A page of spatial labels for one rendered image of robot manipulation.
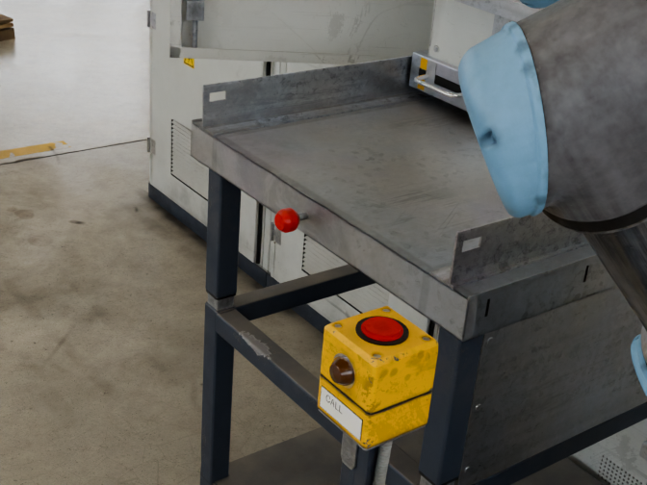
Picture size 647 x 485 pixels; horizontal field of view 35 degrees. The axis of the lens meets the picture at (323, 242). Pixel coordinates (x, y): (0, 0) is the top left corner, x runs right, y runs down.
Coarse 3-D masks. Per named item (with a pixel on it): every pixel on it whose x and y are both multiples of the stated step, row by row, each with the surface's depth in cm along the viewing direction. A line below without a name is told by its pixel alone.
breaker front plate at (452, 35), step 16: (448, 0) 165; (448, 16) 165; (464, 16) 162; (480, 16) 160; (496, 16) 157; (432, 32) 169; (448, 32) 166; (464, 32) 163; (480, 32) 160; (496, 32) 157; (432, 48) 170; (448, 48) 167; (464, 48) 164
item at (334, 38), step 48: (192, 0) 184; (240, 0) 187; (288, 0) 188; (336, 0) 189; (384, 0) 190; (432, 0) 191; (192, 48) 187; (240, 48) 191; (288, 48) 192; (336, 48) 193; (384, 48) 194
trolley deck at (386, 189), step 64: (192, 128) 157; (320, 128) 158; (384, 128) 160; (448, 128) 163; (256, 192) 145; (320, 192) 136; (384, 192) 138; (448, 192) 139; (384, 256) 124; (448, 256) 122; (576, 256) 125; (448, 320) 117; (512, 320) 120
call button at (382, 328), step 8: (368, 320) 95; (376, 320) 96; (384, 320) 96; (392, 320) 96; (368, 328) 94; (376, 328) 94; (384, 328) 94; (392, 328) 95; (400, 328) 95; (368, 336) 94; (376, 336) 93; (384, 336) 93; (392, 336) 94; (400, 336) 94
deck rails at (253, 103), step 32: (352, 64) 166; (384, 64) 171; (256, 96) 157; (288, 96) 161; (320, 96) 165; (352, 96) 169; (384, 96) 173; (416, 96) 175; (224, 128) 154; (256, 128) 156; (512, 224) 117; (544, 224) 121; (480, 256) 116; (512, 256) 120; (544, 256) 123
